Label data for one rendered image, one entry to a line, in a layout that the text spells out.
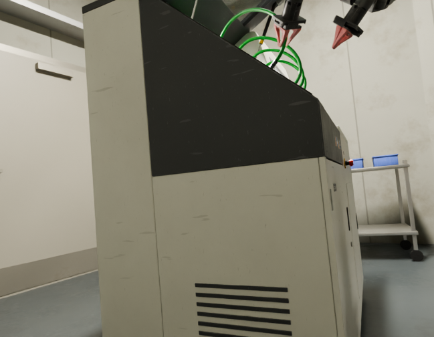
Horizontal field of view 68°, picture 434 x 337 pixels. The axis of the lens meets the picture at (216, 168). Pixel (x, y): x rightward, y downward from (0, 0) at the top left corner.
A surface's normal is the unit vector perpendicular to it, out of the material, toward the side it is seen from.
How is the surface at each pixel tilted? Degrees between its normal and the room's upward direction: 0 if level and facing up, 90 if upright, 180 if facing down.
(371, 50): 90
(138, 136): 90
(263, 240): 90
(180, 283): 90
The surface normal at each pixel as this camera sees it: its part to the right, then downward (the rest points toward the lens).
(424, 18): -0.57, 0.00
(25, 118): 0.82, -0.11
